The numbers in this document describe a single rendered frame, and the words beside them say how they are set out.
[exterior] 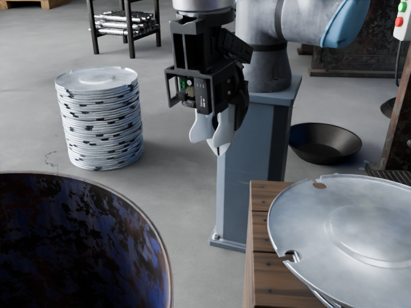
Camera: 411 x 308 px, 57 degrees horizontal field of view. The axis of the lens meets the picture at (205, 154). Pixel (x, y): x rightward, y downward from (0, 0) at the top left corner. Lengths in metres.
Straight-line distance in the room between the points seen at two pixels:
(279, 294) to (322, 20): 0.49
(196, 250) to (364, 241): 0.61
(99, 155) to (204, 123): 0.91
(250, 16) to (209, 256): 0.61
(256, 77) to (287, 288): 0.47
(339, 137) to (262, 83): 0.87
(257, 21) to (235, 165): 0.34
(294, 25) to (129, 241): 0.52
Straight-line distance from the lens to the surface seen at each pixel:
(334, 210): 0.60
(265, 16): 0.82
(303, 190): 0.64
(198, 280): 1.00
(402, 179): 1.19
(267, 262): 0.55
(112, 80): 1.43
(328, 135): 1.68
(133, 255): 0.48
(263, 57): 0.84
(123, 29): 2.98
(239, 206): 0.99
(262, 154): 0.90
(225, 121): 0.53
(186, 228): 1.15
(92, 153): 1.43
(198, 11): 0.46
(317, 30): 0.77
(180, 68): 0.47
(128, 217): 0.45
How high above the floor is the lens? 0.73
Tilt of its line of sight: 29 degrees down
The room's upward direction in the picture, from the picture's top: straight up
